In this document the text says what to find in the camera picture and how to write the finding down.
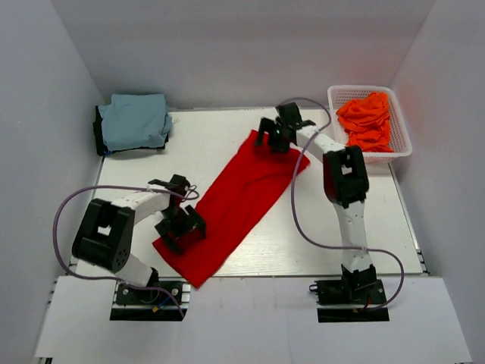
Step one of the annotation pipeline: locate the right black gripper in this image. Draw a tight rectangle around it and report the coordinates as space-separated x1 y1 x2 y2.
253 118 291 154

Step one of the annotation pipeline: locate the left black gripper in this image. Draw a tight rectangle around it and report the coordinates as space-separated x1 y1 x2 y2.
156 205 206 253

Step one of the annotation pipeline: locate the red t shirt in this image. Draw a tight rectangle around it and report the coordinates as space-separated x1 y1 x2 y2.
152 130 300 288

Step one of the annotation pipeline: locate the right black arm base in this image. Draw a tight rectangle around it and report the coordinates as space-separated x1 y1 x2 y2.
308 280 390 323

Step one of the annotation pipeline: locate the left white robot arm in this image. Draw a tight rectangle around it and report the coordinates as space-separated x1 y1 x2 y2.
72 189 206 303

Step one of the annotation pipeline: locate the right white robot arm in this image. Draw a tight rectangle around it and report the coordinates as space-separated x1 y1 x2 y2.
255 102 377 303

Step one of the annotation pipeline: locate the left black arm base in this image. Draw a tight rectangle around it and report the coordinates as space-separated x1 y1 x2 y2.
110 278 192 322

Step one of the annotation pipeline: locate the orange t shirt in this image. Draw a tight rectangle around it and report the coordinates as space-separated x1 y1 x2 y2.
336 92 393 153

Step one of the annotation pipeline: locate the folded light blue t shirt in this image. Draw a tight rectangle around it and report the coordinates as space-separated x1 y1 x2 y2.
98 94 173 151

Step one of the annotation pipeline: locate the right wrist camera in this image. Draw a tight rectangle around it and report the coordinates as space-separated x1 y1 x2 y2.
293 120 316 130

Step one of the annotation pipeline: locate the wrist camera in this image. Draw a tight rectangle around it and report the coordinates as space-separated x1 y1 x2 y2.
293 120 316 130
148 174 190 196

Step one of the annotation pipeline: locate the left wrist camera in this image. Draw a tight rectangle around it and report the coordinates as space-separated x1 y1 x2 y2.
148 174 190 196

